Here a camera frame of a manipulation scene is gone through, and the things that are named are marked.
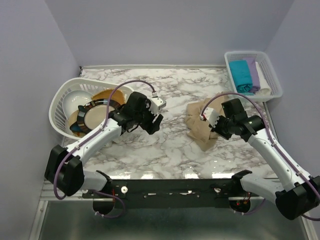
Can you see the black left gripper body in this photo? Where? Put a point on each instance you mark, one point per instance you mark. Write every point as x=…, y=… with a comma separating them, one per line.
x=144, y=117

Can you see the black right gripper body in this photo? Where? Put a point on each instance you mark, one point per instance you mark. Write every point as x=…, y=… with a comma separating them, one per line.
x=223, y=127

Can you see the beige t shirt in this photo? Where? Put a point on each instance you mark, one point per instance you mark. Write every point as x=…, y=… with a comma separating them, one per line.
x=199, y=131

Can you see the white rectangular plastic basket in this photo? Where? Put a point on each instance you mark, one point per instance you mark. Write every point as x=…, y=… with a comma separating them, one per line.
x=266, y=68

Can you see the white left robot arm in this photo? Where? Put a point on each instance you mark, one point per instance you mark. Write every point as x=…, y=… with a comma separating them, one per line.
x=65, y=164

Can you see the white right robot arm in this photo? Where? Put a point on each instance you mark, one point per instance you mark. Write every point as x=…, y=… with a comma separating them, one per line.
x=297, y=192

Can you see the woven tan placemat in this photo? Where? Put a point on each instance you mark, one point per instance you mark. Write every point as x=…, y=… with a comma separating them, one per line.
x=117, y=96

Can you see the purple rolled t shirt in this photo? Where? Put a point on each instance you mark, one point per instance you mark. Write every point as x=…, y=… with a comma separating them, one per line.
x=254, y=74

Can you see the striped rim ceramic plate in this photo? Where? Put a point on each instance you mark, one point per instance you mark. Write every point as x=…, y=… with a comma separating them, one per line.
x=88, y=117

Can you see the white rolled t shirt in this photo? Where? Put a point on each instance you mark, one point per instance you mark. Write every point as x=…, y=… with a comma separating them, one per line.
x=265, y=89

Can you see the teal rolled t shirt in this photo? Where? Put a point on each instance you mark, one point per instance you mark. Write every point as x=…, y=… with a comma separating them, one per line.
x=241, y=76

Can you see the white bowl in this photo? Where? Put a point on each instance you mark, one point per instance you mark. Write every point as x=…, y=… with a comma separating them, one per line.
x=74, y=99

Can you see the white round dish basket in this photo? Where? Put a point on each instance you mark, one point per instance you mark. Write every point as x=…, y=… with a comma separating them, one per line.
x=60, y=109

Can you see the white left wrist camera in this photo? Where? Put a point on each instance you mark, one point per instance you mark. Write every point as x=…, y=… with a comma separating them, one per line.
x=156, y=104

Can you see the aluminium frame rail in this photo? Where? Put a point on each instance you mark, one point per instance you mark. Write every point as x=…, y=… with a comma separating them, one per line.
x=61, y=192

